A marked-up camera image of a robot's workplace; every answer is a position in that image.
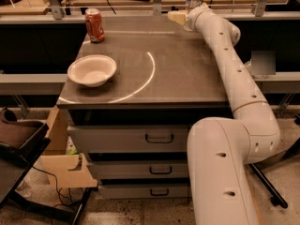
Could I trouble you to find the black stand leg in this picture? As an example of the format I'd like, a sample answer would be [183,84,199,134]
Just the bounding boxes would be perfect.
[248,164,289,209]

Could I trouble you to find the grey drawer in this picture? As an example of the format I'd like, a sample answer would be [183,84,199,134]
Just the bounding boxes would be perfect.
[87,160,188,180]
[67,126,188,153]
[98,183,190,200]

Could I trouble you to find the metal frame rail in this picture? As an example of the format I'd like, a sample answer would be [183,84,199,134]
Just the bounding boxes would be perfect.
[0,0,300,24]

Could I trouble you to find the white paper bowl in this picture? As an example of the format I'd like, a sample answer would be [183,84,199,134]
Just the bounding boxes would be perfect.
[67,54,117,87]

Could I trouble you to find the cardboard box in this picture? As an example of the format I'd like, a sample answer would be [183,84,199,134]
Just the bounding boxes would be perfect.
[41,106,98,188]

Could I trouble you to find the left clear pump bottle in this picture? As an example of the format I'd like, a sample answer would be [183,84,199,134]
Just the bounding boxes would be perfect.
[244,60,251,75]

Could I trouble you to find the black floor cable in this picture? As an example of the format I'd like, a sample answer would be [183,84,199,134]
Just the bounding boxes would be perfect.
[32,165,83,208]

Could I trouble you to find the middle grey drawer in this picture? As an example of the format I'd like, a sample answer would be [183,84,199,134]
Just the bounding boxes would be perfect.
[87,160,188,180]

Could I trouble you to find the bottom grey drawer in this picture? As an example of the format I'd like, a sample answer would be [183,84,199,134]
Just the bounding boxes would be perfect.
[98,183,190,200]

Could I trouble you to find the grey drawer cabinet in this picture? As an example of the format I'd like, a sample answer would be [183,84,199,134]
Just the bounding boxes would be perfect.
[57,16,232,186]

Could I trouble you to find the top grey drawer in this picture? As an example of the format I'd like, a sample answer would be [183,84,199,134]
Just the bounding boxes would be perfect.
[67,126,188,153]

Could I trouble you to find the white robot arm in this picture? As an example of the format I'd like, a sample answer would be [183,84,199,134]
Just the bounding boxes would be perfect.
[168,5,280,225]

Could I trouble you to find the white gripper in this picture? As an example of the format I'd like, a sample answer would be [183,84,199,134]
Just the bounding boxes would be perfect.
[168,7,215,32]

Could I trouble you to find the orange soda can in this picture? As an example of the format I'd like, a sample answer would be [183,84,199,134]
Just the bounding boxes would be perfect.
[84,8,105,43]

